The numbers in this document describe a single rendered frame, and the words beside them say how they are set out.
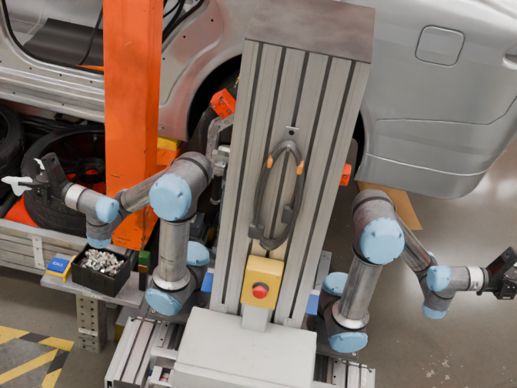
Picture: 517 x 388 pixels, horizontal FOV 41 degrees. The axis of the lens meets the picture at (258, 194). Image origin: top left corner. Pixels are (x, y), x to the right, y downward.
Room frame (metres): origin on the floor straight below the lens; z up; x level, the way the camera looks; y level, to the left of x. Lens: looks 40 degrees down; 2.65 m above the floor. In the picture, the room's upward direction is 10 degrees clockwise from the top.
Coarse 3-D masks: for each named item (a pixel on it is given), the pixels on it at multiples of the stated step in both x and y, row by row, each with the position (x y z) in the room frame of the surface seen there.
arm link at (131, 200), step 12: (180, 156) 1.54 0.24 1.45; (192, 156) 1.52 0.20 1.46; (204, 156) 1.55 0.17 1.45; (144, 180) 1.62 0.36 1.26; (120, 192) 1.67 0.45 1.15; (132, 192) 1.60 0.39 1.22; (144, 192) 1.58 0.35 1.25; (120, 204) 1.61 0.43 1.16; (132, 204) 1.59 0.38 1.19; (144, 204) 1.58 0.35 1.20
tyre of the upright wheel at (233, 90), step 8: (232, 72) 2.68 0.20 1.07; (224, 80) 2.66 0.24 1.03; (232, 80) 2.57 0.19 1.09; (224, 88) 2.55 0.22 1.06; (232, 88) 2.49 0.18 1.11; (232, 96) 2.46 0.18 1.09; (208, 112) 2.47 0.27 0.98; (208, 120) 2.46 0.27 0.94; (200, 128) 2.48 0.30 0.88; (200, 136) 2.47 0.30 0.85; (200, 144) 2.47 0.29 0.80
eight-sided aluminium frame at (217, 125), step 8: (216, 120) 2.42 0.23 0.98; (224, 120) 2.37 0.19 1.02; (232, 120) 2.37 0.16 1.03; (208, 128) 2.38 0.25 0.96; (216, 128) 2.37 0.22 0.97; (224, 128) 2.37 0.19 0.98; (208, 136) 2.38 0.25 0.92; (216, 136) 2.38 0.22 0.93; (208, 144) 2.38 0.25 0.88; (216, 144) 2.39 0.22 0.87; (208, 152) 2.38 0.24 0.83; (208, 160) 2.38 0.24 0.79; (224, 176) 2.41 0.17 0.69; (224, 184) 2.37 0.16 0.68
